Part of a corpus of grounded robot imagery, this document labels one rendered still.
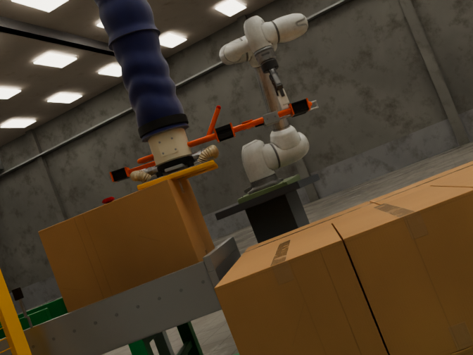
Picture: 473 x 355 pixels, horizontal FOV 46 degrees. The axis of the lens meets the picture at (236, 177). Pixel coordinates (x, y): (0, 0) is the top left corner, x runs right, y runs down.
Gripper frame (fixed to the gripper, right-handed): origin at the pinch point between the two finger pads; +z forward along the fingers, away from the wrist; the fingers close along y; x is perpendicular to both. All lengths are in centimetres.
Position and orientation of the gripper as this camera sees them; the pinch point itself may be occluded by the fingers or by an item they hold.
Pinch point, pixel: (285, 104)
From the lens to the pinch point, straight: 246.5
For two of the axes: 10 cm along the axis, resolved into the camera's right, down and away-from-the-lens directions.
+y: -0.7, -0.3, -10.0
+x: 9.3, -3.7, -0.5
